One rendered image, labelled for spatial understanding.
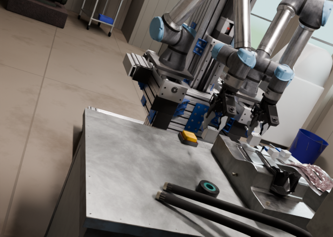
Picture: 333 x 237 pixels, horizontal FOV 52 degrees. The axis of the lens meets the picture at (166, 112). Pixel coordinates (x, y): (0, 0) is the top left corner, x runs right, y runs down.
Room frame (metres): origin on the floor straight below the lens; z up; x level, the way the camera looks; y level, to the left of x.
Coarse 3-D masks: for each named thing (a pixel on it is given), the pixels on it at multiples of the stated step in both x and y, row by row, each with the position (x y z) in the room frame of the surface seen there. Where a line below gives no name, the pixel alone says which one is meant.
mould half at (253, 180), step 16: (224, 144) 1.48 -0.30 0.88; (240, 144) 1.55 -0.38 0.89; (224, 160) 1.43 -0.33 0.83; (240, 160) 1.33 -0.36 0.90; (256, 160) 1.46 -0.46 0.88; (272, 160) 1.54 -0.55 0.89; (240, 176) 1.29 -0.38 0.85; (256, 176) 1.22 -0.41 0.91; (272, 176) 1.24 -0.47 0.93; (240, 192) 1.24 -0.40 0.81; (256, 192) 1.19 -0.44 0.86; (272, 192) 1.26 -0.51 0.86; (304, 192) 1.31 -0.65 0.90; (256, 208) 1.13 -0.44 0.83; (272, 208) 1.12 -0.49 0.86; (288, 208) 1.18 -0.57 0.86; (304, 208) 1.24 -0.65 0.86; (304, 224) 1.18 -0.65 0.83
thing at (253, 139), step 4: (252, 132) 1.61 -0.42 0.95; (248, 136) 1.61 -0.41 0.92; (252, 136) 1.58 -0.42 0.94; (256, 136) 1.59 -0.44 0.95; (260, 136) 1.60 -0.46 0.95; (248, 140) 1.60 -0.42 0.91; (252, 140) 1.59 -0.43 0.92; (256, 140) 1.59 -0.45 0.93; (260, 140) 1.60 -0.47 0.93; (248, 144) 1.59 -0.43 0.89; (252, 144) 1.59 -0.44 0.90; (256, 144) 1.60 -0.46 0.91
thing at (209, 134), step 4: (208, 128) 1.36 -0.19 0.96; (212, 128) 1.38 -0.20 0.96; (216, 128) 1.40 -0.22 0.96; (204, 132) 1.38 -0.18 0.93; (208, 132) 1.36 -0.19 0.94; (212, 132) 1.37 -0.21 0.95; (216, 132) 1.37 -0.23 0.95; (204, 136) 1.36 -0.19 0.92; (208, 136) 1.36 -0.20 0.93; (212, 136) 1.37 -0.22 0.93; (216, 136) 1.37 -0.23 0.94; (208, 140) 1.37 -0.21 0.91; (212, 140) 1.37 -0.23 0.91
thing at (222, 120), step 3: (222, 117) 1.39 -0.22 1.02; (225, 117) 1.39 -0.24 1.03; (219, 120) 1.44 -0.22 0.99; (222, 120) 1.39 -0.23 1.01; (225, 120) 1.40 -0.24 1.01; (219, 123) 1.40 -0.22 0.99; (222, 123) 1.39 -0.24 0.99; (219, 126) 1.39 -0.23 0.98; (222, 126) 1.40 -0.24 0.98; (219, 129) 1.39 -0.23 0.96
